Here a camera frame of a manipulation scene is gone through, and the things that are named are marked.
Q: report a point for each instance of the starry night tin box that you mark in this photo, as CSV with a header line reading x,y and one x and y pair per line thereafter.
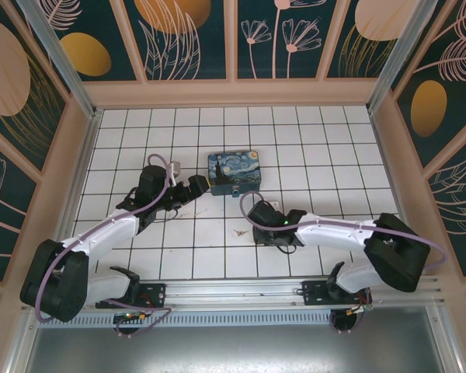
x,y
237,169

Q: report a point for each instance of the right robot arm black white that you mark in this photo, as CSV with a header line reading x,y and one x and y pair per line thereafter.
x,y
334,233

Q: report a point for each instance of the small yellow connector board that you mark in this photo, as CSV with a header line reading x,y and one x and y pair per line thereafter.
x,y
363,309
140,316

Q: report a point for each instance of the grey metal sheet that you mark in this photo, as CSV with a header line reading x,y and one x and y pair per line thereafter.
x,y
233,349

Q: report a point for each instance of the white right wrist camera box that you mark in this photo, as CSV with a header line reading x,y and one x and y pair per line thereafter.
x,y
274,203

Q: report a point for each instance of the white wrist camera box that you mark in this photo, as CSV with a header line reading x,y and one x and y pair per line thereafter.
x,y
174,171
274,203

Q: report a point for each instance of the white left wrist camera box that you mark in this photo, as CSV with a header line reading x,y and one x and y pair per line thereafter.
x,y
174,171

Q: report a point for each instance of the aluminium mounting rail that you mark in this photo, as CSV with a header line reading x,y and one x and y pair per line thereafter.
x,y
233,291

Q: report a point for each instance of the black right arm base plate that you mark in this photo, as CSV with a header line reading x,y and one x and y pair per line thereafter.
x,y
314,293

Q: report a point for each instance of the aluminium side rail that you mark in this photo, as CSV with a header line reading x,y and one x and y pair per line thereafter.
x,y
388,163
77,194

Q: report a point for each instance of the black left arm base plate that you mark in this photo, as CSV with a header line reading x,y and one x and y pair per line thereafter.
x,y
155,293

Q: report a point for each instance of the aluminium corner post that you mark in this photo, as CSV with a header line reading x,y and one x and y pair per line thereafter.
x,y
395,58
67,66

